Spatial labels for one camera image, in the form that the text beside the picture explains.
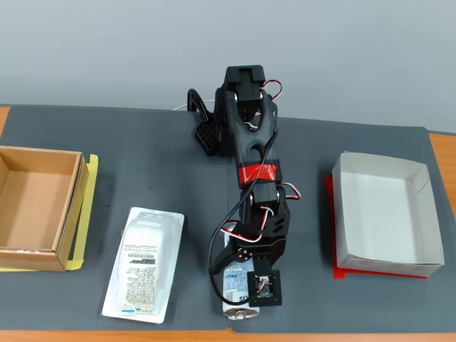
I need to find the white plastic blister package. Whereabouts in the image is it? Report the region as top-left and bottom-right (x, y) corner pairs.
(101, 206), (185, 324)

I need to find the yellow tape strip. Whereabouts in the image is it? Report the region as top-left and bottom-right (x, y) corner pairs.
(0, 153), (100, 272)

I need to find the thin white cable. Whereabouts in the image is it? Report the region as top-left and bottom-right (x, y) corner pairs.
(173, 100), (214, 112)

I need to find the black camera cable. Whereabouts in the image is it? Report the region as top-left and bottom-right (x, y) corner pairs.
(208, 130), (279, 308)

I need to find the grey textured mat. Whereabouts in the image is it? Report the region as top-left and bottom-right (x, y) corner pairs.
(226, 115), (456, 336)
(0, 105), (231, 334)

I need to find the red sheet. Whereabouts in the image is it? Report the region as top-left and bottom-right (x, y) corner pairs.
(323, 177), (428, 281)

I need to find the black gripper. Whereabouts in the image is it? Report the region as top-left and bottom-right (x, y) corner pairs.
(209, 234), (286, 276)

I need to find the white blue printed can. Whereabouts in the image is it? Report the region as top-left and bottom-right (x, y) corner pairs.
(222, 223), (261, 321)

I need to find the brown cardboard box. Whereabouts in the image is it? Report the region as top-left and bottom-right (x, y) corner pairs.
(0, 145), (90, 273)

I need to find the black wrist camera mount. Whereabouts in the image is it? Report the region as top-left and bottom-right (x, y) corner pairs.
(248, 258), (283, 308)

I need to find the red white servo wire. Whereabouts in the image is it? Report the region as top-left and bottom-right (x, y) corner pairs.
(262, 79), (283, 101)
(281, 182), (302, 201)

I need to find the white paper box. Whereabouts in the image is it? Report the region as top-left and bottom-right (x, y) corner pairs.
(331, 152), (445, 279)

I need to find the black perforated table clamp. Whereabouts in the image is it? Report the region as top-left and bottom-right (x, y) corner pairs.
(187, 88), (219, 157)

